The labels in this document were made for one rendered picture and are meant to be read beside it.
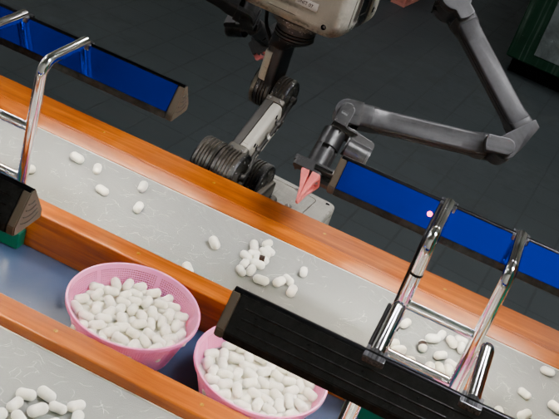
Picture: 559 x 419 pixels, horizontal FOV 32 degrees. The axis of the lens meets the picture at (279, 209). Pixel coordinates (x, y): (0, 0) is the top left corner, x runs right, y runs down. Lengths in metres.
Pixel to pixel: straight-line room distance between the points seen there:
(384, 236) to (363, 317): 1.87
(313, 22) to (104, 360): 1.08
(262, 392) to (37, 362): 0.42
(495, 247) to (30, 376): 0.89
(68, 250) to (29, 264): 0.09
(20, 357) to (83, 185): 0.62
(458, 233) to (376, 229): 2.14
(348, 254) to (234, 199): 0.31
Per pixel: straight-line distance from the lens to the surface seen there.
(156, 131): 4.20
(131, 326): 1.92
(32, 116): 2.00
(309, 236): 2.30
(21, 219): 1.55
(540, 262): 1.91
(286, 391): 1.88
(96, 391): 1.76
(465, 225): 1.90
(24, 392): 1.70
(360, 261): 2.28
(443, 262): 4.00
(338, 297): 2.18
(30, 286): 2.06
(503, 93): 2.38
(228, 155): 2.48
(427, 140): 2.32
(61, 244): 2.12
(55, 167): 2.34
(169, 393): 1.75
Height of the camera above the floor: 1.94
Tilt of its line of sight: 30 degrees down
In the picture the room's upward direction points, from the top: 19 degrees clockwise
